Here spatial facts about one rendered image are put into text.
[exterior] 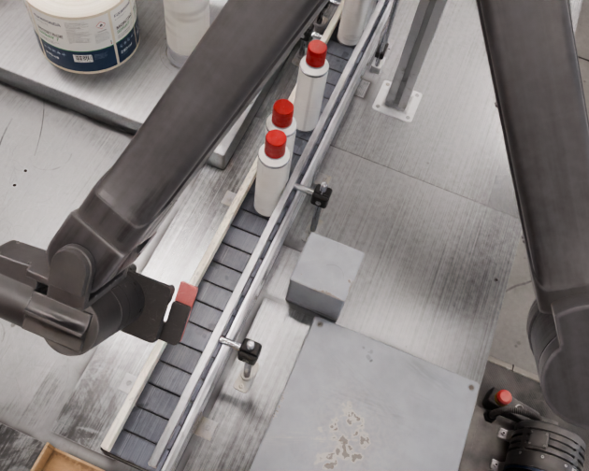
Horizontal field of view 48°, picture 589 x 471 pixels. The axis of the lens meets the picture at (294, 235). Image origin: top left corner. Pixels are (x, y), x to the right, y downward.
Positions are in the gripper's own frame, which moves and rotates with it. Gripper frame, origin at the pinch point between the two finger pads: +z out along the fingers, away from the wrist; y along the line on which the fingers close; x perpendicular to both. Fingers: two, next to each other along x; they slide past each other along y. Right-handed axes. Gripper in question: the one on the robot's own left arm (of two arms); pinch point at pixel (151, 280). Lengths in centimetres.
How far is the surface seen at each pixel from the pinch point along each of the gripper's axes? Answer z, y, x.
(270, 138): 26.9, -2.7, -18.9
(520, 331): 139, -77, 18
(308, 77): 43, -3, -30
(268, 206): 38.5, -4.0, -7.2
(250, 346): 16.1, -11.8, 9.2
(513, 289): 147, -72, 7
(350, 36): 68, -4, -42
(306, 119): 51, -3, -23
